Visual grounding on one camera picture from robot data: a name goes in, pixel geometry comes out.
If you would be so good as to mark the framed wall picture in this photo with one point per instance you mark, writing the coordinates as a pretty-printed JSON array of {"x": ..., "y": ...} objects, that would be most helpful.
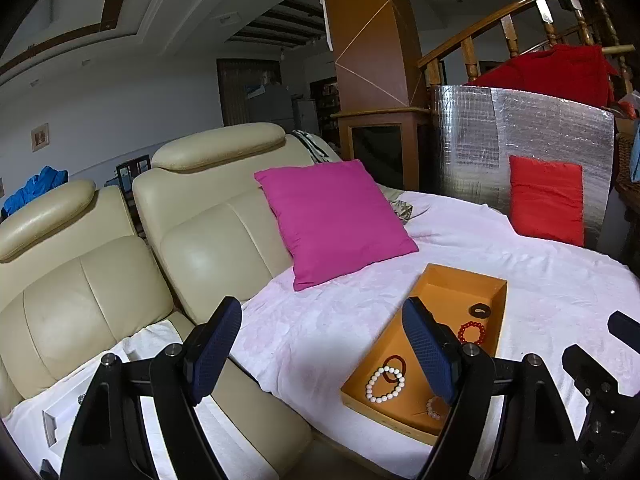
[{"x": 40, "y": 137}]

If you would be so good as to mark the striped throw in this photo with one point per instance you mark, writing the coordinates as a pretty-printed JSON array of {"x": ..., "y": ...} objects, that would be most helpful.
[{"x": 312, "y": 145}]

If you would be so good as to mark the cream leather sofa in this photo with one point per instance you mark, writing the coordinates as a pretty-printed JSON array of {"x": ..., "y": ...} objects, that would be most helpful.
[{"x": 215, "y": 240}]

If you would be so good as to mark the blue cloth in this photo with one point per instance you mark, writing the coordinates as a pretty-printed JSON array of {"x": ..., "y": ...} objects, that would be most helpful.
[{"x": 636, "y": 155}]

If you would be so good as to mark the dark wooden chair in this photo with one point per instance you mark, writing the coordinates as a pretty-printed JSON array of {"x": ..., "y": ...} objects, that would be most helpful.
[{"x": 125, "y": 175}]

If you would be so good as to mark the patterned cloth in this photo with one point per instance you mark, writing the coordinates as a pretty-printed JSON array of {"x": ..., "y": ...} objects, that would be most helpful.
[{"x": 402, "y": 208}]

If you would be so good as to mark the red cushion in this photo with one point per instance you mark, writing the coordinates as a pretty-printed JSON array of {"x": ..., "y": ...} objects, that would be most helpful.
[{"x": 545, "y": 200}]

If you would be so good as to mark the white towel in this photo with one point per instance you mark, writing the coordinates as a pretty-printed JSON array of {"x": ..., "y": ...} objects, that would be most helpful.
[{"x": 150, "y": 335}]

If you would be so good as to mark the silver insulation sheet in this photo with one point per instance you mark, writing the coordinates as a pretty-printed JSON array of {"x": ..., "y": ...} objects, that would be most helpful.
[{"x": 470, "y": 150}]

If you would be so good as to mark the wooden pillar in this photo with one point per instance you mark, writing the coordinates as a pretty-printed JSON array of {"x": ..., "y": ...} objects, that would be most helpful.
[{"x": 370, "y": 35}]

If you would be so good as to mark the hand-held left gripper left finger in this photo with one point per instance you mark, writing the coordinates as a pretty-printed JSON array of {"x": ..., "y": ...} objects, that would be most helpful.
[{"x": 215, "y": 350}]

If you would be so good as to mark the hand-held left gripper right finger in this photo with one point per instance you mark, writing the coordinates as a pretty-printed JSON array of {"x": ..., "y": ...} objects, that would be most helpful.
[{"x": 430, "y": 355}]

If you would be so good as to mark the grey refrigerator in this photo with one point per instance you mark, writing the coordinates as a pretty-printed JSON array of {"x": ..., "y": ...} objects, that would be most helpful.
[{"x": 275, "y": 105}]

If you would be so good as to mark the dark wooden shelf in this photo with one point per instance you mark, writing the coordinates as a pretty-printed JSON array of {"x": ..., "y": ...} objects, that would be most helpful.
[{"x": 325, "y": 105}]

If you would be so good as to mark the dark wooden door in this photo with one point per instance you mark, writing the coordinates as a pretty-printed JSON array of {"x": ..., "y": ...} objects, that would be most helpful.
[{"x": 235, "y": 90}]

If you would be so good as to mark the recessed ceiling light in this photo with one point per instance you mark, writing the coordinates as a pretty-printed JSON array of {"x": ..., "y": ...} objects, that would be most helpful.
[{"x": 227, "y": 19}]

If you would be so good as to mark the red cloth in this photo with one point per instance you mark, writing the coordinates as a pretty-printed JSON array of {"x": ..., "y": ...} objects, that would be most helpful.
[{"x": 550, "y": 75}]

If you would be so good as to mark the wicker basket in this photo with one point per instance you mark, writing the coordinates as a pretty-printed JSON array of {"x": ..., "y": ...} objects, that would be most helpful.
[{"x": 625, "y": 160}]

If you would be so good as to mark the white refrigerator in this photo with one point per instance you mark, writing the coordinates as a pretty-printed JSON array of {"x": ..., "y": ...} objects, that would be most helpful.
[{"x": 306, "y": 115}]

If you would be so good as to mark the wooden stair railing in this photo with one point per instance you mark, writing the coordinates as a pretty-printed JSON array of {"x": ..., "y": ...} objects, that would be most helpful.
[{"x": 470, "y": 52}]

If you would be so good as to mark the orange cardboard box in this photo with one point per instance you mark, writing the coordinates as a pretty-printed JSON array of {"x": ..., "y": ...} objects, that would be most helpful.
[{"x": 440, "y": 290}]

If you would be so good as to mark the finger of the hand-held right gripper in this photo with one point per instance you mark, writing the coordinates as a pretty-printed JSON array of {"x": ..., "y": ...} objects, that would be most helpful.
[
  {"x": 627, "y": 330},
  {"x": 590, "y": 367}
]

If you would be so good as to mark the blue jacket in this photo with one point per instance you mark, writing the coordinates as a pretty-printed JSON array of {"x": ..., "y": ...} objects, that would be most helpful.
[{"x": 35, "y": 190}]

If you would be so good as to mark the pink cushion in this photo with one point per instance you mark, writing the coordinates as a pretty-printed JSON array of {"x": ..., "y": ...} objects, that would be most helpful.
[{"x": 335, "y": 220}]

